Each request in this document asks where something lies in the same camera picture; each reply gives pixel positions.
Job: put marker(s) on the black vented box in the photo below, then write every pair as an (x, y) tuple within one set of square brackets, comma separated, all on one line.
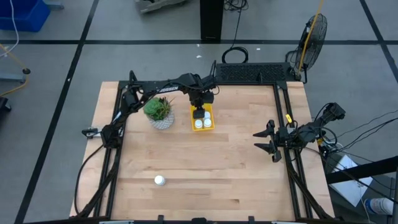
[(248, 72)]

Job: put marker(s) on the white paper sheet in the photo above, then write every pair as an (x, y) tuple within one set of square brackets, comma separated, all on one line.
[(348, 186)]

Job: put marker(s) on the grey cart base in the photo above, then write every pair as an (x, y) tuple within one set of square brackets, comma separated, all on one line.
[(155, 5)]

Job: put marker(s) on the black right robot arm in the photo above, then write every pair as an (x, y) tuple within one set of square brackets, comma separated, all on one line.
[(311, 132)]

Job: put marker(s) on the small black floor disc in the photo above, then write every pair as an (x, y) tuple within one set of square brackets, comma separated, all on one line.
[(27, 71)]

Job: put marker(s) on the small yellow tag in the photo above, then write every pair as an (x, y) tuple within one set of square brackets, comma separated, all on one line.
[(288, 118)]

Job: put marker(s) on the black metal bar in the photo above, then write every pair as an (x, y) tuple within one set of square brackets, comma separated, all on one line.
[(357, 172)]

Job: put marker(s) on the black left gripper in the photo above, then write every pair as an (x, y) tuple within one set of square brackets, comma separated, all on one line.
[(199, 98)]

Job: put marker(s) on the black upright post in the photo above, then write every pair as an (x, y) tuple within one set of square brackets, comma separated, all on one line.
[(211, 18)]

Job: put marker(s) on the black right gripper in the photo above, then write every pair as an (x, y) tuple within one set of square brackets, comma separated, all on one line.
[(280, 137)]

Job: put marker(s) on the white triangle-patterned plant pot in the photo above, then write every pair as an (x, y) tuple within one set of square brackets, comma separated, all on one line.
[(164, 124)]

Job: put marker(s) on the blue plastic bin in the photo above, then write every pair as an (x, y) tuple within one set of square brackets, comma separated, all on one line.
[(21, 14)]

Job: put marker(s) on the yellow plastic basket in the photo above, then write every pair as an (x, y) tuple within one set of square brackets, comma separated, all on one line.
[(212, 109)]

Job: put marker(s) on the black object at floor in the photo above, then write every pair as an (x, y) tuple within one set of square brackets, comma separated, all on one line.
[(3, 104)]

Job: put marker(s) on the black floor fan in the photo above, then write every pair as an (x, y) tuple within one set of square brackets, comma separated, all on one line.
[(318, 34)]

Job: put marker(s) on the green succulent plant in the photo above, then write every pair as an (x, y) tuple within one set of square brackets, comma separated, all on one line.
[(154, 107)]

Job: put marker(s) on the grey stand base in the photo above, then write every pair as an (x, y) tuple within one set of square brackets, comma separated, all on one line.
[(12, 77)]

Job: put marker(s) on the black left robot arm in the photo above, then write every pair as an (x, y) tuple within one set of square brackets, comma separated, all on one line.
[(168, 88)]

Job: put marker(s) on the black metal table frame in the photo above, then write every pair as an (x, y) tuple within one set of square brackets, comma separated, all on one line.
[(242, 83)]

